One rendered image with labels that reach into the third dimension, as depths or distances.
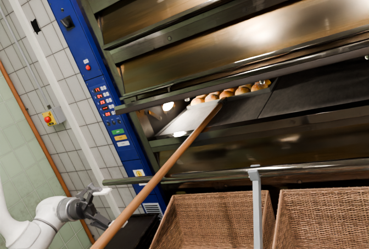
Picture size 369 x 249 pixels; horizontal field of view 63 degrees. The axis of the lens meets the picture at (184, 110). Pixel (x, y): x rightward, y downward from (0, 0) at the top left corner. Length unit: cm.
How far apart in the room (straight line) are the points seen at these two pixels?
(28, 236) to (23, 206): 100
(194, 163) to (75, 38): 89
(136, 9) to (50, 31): 59
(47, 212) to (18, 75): 113
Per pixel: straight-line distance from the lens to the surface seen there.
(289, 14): 124
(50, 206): 132
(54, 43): 187
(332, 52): 109
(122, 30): 152
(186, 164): 163
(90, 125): 190
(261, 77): 113
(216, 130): 145
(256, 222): 102
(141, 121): 166
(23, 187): 225
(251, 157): 146
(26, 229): 127
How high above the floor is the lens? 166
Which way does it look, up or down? 14 degrees down
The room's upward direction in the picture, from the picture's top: 21 degrees counter-clockwise
